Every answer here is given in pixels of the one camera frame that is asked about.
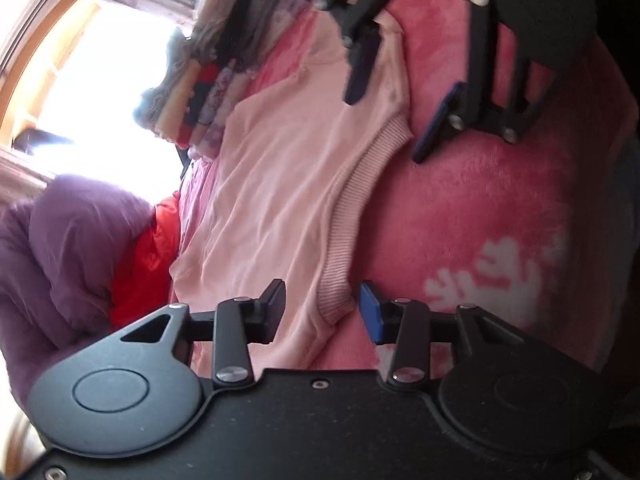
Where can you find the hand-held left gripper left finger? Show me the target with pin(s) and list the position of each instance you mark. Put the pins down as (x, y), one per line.
(274, 310)

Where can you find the floral pink blanket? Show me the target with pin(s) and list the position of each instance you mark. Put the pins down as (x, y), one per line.
(450, 220)

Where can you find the pink sweatshirt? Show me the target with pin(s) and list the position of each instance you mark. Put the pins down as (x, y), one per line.
(280, 170)

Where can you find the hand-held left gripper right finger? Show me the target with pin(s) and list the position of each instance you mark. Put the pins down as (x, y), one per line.
(370, 312)

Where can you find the grey and white clothes stack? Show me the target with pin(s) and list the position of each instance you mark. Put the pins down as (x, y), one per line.
(280, 5)

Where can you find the wooden framed window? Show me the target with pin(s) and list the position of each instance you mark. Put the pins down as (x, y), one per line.
(100, 85)

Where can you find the red quilt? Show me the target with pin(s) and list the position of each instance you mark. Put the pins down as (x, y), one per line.
(145, 260)

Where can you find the purple duvet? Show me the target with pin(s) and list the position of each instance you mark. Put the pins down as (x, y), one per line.
(60, 270)

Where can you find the clothes stack with floral prints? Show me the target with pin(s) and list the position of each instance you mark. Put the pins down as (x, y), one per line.
(200, 105)

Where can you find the dark crumpled cloth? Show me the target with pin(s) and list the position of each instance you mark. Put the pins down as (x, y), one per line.
(184, 165)

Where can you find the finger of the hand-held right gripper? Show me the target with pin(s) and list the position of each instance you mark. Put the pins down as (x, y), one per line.
(362, 70)
(442, 120)

